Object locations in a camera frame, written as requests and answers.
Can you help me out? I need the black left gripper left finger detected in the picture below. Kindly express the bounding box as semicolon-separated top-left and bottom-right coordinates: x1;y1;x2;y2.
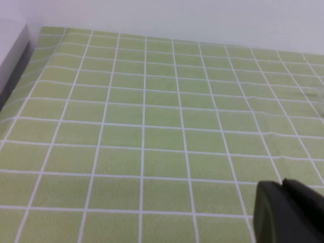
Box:
254;180;292;243

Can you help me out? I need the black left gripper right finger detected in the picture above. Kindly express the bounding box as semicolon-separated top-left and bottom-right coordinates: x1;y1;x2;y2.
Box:
281;178;324;243

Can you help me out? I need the green checked tablecloth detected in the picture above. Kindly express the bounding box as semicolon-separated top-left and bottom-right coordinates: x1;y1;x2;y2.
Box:
0;26;324;243

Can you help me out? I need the white box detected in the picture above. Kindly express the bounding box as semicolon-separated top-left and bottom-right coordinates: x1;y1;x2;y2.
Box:
0;19;29;111

